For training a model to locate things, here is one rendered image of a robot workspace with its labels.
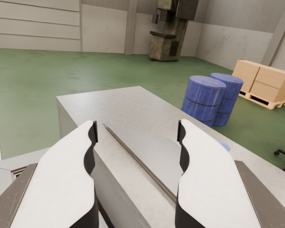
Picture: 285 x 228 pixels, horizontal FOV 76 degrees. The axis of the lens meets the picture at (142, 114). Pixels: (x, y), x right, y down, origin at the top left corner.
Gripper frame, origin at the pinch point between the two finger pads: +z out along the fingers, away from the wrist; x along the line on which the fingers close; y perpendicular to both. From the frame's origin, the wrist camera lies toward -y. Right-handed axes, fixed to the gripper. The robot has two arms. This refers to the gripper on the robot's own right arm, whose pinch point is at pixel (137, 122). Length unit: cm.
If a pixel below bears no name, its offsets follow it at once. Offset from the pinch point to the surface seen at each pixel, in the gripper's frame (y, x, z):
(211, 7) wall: -42, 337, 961
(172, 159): 40, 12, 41
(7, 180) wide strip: 54, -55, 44
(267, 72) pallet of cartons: 110, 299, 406
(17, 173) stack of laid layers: 56, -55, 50
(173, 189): 39.9, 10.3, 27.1
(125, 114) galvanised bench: 40, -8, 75
